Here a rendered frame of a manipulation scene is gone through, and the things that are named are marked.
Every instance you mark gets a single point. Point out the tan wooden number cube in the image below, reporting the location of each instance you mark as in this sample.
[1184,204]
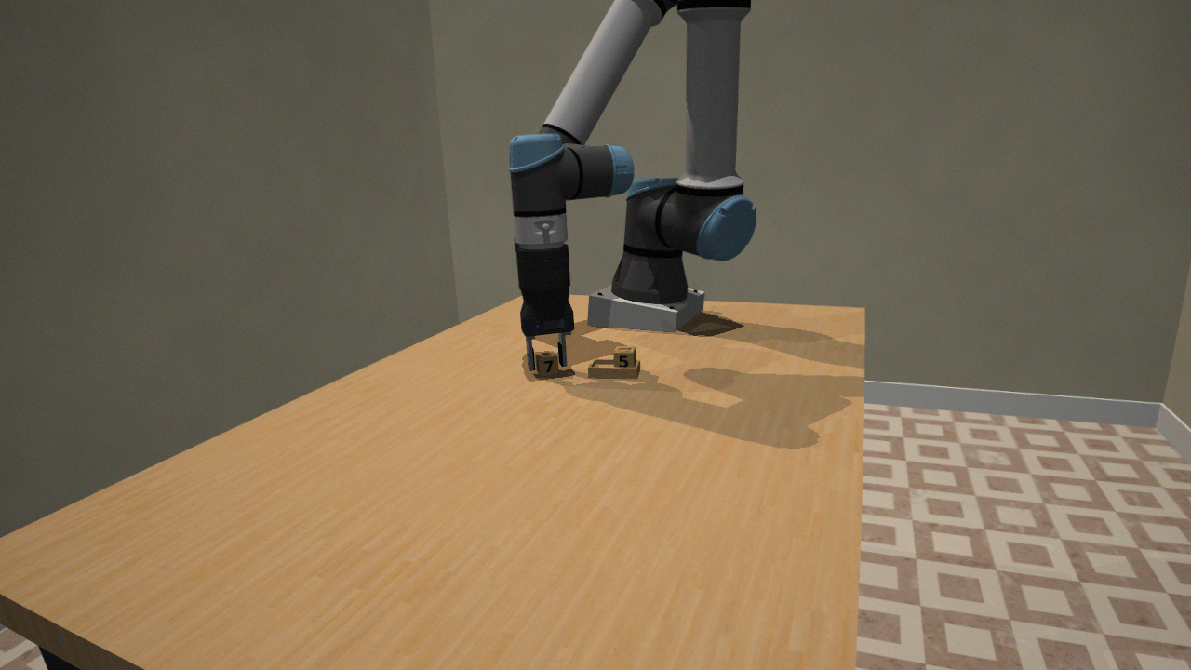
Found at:
[546,363]
[625,357]

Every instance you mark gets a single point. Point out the tan wooden tray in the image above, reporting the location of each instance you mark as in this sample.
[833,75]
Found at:
[604,369]

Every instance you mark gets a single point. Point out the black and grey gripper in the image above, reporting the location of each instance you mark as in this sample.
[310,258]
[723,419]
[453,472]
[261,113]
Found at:
[543,277]

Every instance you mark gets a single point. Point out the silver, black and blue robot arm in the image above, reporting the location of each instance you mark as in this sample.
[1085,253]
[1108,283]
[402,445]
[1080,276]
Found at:
[715,221]

